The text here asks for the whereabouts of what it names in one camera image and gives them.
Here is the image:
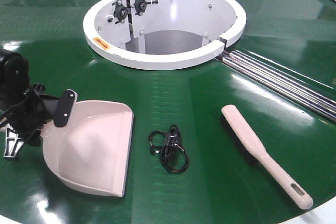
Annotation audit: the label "white inner ring guard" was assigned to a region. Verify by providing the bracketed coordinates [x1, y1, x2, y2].
[83, 0, 247, 70]

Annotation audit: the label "orange warning sticker front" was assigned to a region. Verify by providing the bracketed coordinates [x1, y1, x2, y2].
[93, 37, 111, 50]

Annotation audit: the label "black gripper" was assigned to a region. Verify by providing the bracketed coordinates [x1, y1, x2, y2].
[3, 84, 77, 161]

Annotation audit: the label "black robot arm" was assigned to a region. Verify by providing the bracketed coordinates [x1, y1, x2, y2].
[1, 49, 77, 147]

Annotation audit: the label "steel rollers right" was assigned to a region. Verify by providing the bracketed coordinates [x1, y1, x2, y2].
[216, 50, 335, 123]

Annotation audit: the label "beige plastic dustpan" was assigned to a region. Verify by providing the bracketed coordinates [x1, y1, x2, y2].
[40, 100, 133, 197]

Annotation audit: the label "black bearing mount left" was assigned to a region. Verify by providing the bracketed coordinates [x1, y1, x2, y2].
[113, 0, 128, 24]

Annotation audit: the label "beige hand brush black bristles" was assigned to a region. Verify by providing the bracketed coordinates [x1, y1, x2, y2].
[221, 104, 313, 209]

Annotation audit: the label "black cable bundle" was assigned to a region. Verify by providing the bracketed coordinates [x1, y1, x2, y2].
[148, 124, 190, 174]

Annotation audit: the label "black bearing mount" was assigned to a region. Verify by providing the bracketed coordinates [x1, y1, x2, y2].
[132, 0, 159, 16]
[113, 0, 128, 24]

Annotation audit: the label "green circular conveyor belt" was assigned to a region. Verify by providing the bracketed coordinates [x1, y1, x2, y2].
[1, 0, 335, 223]

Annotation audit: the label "black bearing mount right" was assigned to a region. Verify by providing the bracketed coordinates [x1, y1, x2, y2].
[132, 0, 159, 16]

